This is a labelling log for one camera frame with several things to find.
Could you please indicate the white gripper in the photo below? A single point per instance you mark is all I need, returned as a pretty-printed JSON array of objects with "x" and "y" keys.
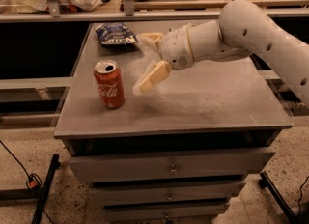
[{"x": 175, "y": 50}]

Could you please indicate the orange Coca-Cola can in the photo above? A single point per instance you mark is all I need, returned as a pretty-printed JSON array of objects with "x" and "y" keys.
[{"x": 110, "y": 85}]

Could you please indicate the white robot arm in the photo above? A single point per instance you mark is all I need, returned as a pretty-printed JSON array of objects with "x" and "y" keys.
[{"x": 242, "y": 29}]

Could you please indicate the blue chip bag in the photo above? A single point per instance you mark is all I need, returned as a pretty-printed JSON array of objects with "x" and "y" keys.
[{"x": 115, "y": 34}]

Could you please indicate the grey drawer cabinet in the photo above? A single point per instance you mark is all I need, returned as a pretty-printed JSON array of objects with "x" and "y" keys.
[{"x": 211, "y": 106}]

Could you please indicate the top grey drawer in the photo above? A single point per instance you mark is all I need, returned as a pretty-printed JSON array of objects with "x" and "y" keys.
[{"x": 170, "y": 165}]

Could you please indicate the grey drawer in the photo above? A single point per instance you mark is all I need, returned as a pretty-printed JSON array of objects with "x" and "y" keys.
[
  {"x": 166, "y": 192},
  {"x": 170, "y": 165},
  {"x": 164, "y": 211}
]

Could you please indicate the middle grey drawer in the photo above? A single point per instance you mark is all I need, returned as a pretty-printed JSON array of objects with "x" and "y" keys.
[{"x": 166, "y": 192}]

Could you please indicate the black floor bar left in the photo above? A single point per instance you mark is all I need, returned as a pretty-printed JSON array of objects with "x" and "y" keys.
[{"x": 54, "y": 165}]

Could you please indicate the black floor bar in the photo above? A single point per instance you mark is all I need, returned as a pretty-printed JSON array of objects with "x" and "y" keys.
[
  {"x": 266, "y": 182},
  {"x": 54, "y": 165}
]

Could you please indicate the bottom grey drawer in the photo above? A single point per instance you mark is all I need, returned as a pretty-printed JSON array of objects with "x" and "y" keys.
[{"x": 164, "y": 211}]

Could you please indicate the black floor bar right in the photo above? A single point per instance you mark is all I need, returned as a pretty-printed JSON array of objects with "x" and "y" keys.
[{"x": 266, "y": 182}]

